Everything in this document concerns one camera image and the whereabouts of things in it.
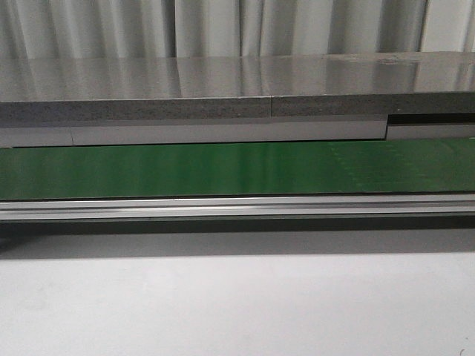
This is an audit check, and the green conveyor belt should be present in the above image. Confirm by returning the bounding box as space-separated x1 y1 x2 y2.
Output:
1 138 474 201

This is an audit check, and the grey panel under countertop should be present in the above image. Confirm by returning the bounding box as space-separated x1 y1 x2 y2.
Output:
1 113 474 148

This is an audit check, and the grey stone countertop slab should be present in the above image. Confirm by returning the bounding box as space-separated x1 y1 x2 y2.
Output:
1 52 474 127

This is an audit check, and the white pleated curtain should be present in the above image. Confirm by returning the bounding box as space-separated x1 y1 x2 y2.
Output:
1 1 474 59

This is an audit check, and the aluminium conveyor frame rail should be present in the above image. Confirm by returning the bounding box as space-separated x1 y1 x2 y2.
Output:
1 192 474 229

